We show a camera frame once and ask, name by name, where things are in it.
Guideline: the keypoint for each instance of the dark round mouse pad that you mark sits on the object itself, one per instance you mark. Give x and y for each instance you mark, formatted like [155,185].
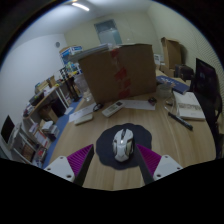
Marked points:
[106,146]

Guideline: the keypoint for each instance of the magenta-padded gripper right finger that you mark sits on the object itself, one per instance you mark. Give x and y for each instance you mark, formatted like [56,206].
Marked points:
[166,165]

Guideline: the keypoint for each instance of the glass door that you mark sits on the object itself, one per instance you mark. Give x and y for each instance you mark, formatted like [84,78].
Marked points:
[108,32]

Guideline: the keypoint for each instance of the clear plastic container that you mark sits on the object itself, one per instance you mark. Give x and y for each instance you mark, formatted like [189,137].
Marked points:
[164,90]

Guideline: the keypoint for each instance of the white remote control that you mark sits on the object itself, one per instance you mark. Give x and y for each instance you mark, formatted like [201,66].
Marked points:
[112,109]

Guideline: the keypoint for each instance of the tall open cardboard box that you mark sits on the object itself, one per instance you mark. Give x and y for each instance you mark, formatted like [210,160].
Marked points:
[172,53]

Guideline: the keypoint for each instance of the large brown cardboard box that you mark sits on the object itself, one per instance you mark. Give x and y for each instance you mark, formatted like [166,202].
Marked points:
[100,76]

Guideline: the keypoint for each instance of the stack of flat sheets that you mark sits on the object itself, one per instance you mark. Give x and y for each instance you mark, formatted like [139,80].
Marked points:
[90,52]

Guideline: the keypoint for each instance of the black marker pen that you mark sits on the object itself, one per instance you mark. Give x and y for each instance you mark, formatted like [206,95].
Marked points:
[180,120]

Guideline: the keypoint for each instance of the dark suitcase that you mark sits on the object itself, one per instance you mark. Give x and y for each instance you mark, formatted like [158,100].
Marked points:
[184,72]

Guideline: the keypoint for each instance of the ceiling light tube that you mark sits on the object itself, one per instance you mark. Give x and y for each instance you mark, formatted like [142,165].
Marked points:
[80,6]

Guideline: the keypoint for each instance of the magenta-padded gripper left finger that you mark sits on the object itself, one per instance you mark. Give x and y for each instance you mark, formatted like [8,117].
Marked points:
[61,166]

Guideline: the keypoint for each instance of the white computer mouse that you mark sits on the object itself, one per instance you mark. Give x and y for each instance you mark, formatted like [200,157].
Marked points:
[122,145]

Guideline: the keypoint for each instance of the clear plastic jug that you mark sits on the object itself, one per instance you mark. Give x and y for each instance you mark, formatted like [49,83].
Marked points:
[82,87]

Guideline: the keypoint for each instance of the blue and white carton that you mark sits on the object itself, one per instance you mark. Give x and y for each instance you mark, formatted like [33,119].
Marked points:
[70,51]

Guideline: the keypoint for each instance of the small white flat device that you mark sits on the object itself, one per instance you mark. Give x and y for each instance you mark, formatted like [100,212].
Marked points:
[83,119]

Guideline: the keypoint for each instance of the blue book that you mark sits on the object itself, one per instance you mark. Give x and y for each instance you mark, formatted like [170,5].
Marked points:
[175,85]

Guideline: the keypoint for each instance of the white paper sheet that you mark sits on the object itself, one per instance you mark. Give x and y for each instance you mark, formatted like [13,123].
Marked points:
[80,112]
[138,104]

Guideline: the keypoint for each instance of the cluttered shelf unit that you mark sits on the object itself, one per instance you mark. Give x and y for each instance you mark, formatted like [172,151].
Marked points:
[36,116]

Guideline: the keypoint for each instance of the black office chair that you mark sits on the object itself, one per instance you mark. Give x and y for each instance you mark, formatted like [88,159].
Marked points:
[206,86]

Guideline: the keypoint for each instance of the white book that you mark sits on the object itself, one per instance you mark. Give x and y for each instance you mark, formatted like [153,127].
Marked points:
[190,106]

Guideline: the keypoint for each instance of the round wall clock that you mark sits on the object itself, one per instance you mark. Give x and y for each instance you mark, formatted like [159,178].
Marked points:
[57,44]

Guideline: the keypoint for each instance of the small black clip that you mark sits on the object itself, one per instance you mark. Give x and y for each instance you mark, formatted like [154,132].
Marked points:
[152,101]

